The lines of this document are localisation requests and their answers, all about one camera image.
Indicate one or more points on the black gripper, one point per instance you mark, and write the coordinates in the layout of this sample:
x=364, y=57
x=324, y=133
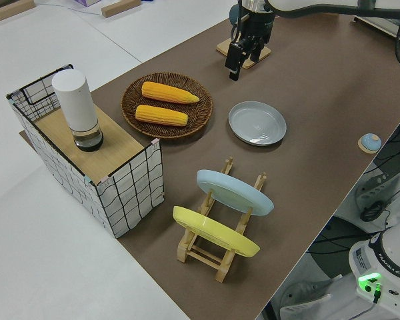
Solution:
x=258, y=25

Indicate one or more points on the small blue dome knob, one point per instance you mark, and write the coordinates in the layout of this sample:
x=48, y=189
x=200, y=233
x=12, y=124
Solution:
x=370, y=141

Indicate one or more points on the purple box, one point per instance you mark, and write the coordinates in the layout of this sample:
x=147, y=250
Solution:
x=86, y=2

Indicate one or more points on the wooden mug tree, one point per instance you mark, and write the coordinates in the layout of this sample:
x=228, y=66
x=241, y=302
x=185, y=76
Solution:
x=225, y=46

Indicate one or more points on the wooden board lid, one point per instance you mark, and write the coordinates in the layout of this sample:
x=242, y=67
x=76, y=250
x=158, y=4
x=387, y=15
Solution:
x=116, y=146

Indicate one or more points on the light blue plate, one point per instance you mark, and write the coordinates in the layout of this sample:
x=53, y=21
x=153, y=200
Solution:
x=233, y=191

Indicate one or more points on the gray plate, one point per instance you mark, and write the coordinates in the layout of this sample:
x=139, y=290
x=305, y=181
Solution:
x=256, y=123

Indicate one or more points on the yellow plate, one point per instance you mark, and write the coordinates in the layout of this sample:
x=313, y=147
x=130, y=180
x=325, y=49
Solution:
x=213, y=230

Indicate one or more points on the brown wicker basket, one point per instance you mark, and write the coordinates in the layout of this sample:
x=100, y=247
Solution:
x=133, y=110

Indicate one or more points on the wooden block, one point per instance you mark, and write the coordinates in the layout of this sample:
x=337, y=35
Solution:
x=1, y=14
x=120, y=8

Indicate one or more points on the yellow corn cob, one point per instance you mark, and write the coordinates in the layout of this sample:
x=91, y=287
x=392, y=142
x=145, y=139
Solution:
x=168, y=92
x=160, y=115

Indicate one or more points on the wooden dish rack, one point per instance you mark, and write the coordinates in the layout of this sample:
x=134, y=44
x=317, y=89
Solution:
x=200, y=255

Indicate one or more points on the brown table mat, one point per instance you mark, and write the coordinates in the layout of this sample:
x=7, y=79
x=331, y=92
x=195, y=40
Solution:
x=303, y=83

